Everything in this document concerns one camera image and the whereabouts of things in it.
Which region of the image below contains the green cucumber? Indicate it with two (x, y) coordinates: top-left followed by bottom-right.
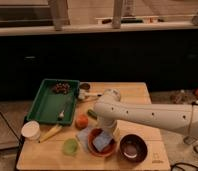
(87, 109), (97, 119)

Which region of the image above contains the blue sponge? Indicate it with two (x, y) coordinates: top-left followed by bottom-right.
(92, 131), (113, 152)

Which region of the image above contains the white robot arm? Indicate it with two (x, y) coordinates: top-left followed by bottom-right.
(93, 89), (198, 139)

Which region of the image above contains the silver spoon in tray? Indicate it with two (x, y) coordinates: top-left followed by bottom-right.
(58, 102), (70, 121)

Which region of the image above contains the red bowl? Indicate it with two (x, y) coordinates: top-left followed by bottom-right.
(87, 128), (117, 157)

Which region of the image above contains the light blue cloth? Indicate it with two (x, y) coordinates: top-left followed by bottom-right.
(76, 126), (93, 152)

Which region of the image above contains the small dark round lid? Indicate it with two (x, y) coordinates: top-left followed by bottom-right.
(80, 83), (90, 90)

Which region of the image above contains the green small cup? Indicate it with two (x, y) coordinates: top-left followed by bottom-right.
(62, 138), (78, 156)

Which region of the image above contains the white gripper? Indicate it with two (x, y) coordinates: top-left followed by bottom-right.
(98, 120), (120, 140)

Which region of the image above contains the dark purple bowl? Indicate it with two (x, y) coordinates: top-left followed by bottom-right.
(119, 134), (148, 163)

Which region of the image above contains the white cup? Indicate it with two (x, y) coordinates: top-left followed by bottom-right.
(21, 121), (41, 140)

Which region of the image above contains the dark grape bunch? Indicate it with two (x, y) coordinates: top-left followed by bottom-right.
(52, 83), (70, 94)

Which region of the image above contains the green plastic tray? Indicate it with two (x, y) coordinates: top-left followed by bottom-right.
(27, 79), (80, 125)

